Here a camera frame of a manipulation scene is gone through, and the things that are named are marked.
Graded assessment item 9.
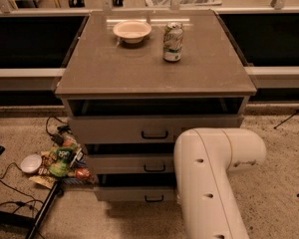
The grey drawer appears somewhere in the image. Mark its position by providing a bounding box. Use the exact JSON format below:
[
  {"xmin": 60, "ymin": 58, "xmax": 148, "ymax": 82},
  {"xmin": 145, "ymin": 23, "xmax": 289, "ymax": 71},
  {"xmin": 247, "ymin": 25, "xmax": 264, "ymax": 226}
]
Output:
[
  {"xmin": 85, "ymin": 153, "xmax": 173, "ymax": 174},
  {"xmin": 69, "ymin": 115, "xmax": 243, "ymax": 144},
  {"xmin": 94, "ymin": 186, "xmax": 174, "ymax": 203}
]

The white bowl on floor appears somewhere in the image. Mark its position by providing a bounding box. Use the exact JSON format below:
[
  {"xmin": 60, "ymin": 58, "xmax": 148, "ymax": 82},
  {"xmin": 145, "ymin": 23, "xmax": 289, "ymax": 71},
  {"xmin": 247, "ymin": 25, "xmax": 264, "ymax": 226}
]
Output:
[{"xmin": 20, "ymin": 154, "xmax": 42, "ymax": 174}]

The orange snack packet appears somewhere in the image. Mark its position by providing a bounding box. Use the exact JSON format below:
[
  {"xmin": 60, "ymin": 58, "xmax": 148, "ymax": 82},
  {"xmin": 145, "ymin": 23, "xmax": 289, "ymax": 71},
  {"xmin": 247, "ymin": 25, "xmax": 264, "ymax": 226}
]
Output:
[{"xmin": 75, "ymin": 168, "xmax": 92, "ymax": 180}]

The green white soda can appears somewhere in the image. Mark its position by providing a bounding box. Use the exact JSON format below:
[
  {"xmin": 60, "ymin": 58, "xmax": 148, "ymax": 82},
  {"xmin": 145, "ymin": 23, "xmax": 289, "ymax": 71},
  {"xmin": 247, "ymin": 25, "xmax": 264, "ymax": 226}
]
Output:
[{"xmin": 163, "ymin": 22, "xmax": 184, "ymax": 63}]

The black power adapter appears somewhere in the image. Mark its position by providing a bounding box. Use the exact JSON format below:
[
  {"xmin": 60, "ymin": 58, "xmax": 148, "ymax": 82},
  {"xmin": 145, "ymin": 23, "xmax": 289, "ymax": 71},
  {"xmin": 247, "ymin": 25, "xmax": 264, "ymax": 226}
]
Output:
[{"xmin": 51, "ymin": 133, "xmax": 64, "ymax": 145}]

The grey top drawer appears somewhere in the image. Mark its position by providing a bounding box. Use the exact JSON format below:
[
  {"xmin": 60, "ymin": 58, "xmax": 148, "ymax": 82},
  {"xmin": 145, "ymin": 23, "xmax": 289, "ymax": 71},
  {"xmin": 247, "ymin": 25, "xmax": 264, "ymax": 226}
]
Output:
[{"xmin": 69, "ymin": 115, "xmax": 243, "ymax": 144}]

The tan snack wrapper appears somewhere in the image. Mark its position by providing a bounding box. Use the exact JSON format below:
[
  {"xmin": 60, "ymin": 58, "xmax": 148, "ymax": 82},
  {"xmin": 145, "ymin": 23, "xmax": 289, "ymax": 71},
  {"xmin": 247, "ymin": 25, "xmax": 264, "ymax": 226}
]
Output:
[{"xmin": 29, "ymin": 175, "xmax": 56, "ymax": 189}]

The grey drawer cabinet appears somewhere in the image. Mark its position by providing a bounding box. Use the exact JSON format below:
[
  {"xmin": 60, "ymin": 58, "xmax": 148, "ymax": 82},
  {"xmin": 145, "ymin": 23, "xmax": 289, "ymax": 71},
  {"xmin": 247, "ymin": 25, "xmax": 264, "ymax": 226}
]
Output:
[{"xmin": 56, "ymin": 11, "xmax": 256, "ymax": 188}]

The grey bottom drawer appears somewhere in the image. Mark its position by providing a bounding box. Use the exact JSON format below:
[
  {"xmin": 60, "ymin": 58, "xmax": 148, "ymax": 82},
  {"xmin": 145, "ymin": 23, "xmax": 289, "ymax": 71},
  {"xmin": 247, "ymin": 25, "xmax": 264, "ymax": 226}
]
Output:
[{"xmin": 94, "ymin": 186, "xmax": 174, "ymax": 203}]

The grey middle drawer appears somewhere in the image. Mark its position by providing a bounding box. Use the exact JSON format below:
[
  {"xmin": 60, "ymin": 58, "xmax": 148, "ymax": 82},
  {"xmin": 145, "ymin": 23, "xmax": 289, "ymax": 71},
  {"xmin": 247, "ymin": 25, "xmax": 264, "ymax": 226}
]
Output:
[{"xmin": 85, "ymin": 153, "xmax": 173, "ymax": 174}]

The black floor cable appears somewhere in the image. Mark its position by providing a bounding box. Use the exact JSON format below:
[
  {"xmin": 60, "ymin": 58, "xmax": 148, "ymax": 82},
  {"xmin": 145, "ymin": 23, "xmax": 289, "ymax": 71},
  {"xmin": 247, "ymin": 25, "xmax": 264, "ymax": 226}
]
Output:
[{"xmin": 0, "ymin": 162, "xmax": 46, "ymax": 217}]

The green chip bag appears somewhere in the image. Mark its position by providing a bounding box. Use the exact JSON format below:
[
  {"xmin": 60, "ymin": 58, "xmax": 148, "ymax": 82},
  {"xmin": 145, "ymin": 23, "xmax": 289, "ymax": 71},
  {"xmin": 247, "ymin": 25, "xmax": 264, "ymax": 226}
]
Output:
[{"xmin": 49, "ymin": 147, "xmax": 75, "ymax": 177}]

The black stand leg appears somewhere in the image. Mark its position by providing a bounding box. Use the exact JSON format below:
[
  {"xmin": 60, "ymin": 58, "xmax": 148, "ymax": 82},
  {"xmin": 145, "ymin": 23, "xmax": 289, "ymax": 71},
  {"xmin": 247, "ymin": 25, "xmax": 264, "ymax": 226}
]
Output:
[{"xmin": 25, "ymin": 181, "xmax": 62, "ymax": 239}]

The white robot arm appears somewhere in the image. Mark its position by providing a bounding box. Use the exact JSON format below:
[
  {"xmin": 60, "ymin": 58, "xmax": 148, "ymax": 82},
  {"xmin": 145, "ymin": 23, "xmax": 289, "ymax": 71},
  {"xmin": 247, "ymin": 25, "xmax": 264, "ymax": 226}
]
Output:
[{"xmin": 173, "ymin": 128, "xmax": 266, "ymax": 239}]

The black tripod leg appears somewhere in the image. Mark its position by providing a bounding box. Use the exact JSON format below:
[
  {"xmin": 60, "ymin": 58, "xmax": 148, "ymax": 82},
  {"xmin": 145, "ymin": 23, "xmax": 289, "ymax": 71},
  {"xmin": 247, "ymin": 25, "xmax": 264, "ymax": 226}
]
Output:
[{"xmin": 274, "ymin": 109, "xmax": 299, "ymax": 129}]

